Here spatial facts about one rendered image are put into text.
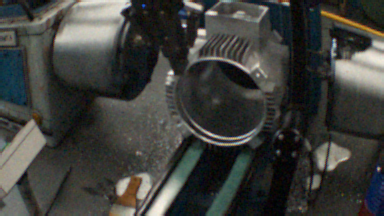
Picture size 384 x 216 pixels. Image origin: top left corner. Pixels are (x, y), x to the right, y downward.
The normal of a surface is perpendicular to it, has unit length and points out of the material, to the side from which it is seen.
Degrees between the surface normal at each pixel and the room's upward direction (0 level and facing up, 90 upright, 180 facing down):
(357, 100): 84
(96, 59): 84
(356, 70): 58
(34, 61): 89
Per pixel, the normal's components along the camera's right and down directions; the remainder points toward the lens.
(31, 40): -0.33, 0.47
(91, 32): -0.28, -0.11
